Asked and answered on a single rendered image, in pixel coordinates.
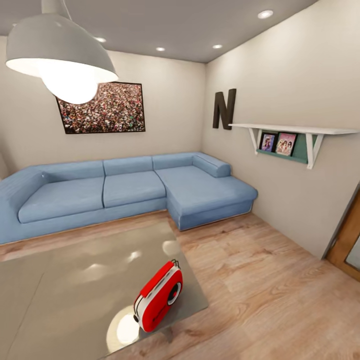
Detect radio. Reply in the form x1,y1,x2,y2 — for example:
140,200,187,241
133,260,183,332

